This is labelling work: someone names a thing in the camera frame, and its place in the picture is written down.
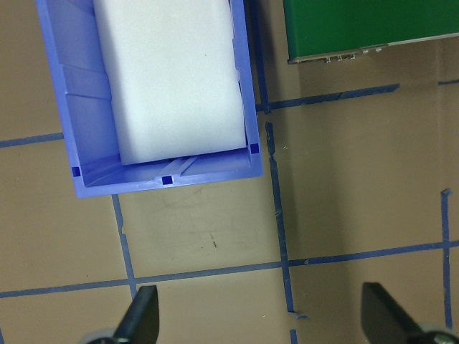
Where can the blue plastic storage bin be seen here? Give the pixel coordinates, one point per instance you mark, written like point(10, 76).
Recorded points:
point(89, 125)

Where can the white foam pad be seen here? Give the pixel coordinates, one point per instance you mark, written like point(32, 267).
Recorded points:
point(172, 79)

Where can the green conveyor belt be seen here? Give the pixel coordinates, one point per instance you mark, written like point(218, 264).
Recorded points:
point(358, 25)

